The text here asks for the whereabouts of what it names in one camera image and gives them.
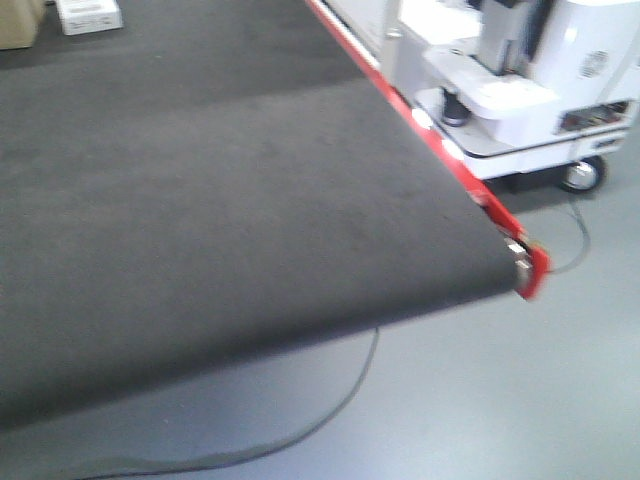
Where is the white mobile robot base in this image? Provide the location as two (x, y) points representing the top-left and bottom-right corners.
(379, 0), (640, 195)

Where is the long white carton box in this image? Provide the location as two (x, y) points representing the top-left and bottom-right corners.
(55, 0), (124, 36)

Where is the large cardboard box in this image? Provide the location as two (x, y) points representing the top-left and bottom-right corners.
(0, 0), (45, 50)

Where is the red conveyor side rail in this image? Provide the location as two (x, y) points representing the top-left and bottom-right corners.
(307, 1), (551, 301)

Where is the grey floor cable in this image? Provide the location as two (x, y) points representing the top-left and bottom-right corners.
(74, 199), (594, 479)

